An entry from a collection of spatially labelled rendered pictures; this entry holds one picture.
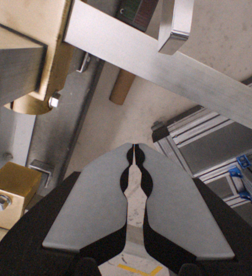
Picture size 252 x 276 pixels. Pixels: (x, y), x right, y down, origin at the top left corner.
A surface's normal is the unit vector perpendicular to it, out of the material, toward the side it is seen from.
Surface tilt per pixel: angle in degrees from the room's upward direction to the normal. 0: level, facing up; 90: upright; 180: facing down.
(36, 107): 41
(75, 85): 0
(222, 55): 0
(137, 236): 90
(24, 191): 90
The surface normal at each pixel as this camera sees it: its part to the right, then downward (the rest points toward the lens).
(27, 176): 0.40, -0.80
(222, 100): -0.04, 0.46
